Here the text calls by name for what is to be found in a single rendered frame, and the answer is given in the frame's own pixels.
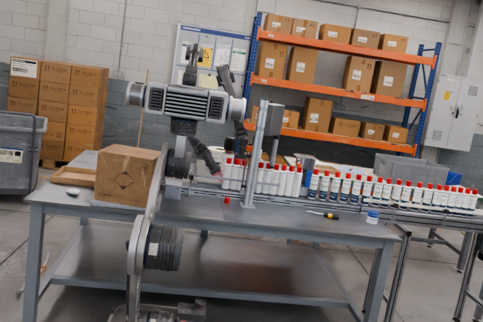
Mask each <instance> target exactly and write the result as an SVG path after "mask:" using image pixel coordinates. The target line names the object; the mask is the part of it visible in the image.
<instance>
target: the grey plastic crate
mask: <svg viewBox="0 0 483 322"><path fill-rule="evenodd" d="M375 156H376V158H375V162H374V169H373V174H374V175H376V176H377V177H382V178H383V180H384V181H386V182H387V178H392V183H391V184H396V182H397V179H400V180H402V184H401V185H406V181H407V180H409V181H412V183H411V186H415V187H417V184H418V182H422V183H423V186H422V188H427V187H428V184H429V183H432V184H433V189H437V185H438V184H439V185H442V186H443V187H442V190H443V189H444V186H445V184H446V178H447V175H448V171H449V168H447V167H444V166H442V165H439V164H436V163H434V162H431V161H430V160H422V159H416V158H411V157H401V156H394V155H384V154H379V153H376V155H375Z"/></svg>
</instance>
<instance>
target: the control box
mask: <svg viewBox="0 0 483 322"><path fill-rule="evenodd" d="M284 110H285V105H280V104H276V103H269V104H268V107H267V115H266V120H265V126H264V134H263V135H265V136H268V137H269V136H275V135H280V132H281V127H282V119H283V114H284Z"/></svg>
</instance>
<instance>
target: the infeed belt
mask: <svg viewBox="0 0 483 322"><path fill-rule="evenodd" d="M182 186H188V187H189V183H186V182H184V183H182ZM191 187H195V188H207V189H213V190H224V189H222V188H221V186H215V185H204V184H197V183H191ZM225 191H231V192H238V193H240V192H239V191H237V190H230V189H228V190H225ZM254 194H256V195H263V196H274V197H281V198H293V199H299V200H306V201H318V202H324V203H334V202H330V201H329V199H326V201H320V200H319V199H318V198H315V200H311V199H308V197H307V196H301V195H299V196H298V198H294V197H291V196H290V197H287V196H278V195H269V194H262V193H254ZM335 203H336V204H342V205H349V206H360V205H359V204H357V205H353V204H350V201H347V203H340V202H339V201H338V200H336V202H335ZM360 207H361V206H360Z"/></svg>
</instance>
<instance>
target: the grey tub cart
mask: <svg viewBox="0 0 483 322"><path fill-rule="evenodd" d="M47 123H48V118H46V117H43V116H35V115H34V114H30V113H22V112H14V111H0V194H13V195H26V196H28V195H29V194H30V193H31V192H33V191H34V190H35V189H36V186H37V178H38V171H39V170H38V165H39V160H40V151H41V146H42V136H43V133H45V132H47Z"/></svg>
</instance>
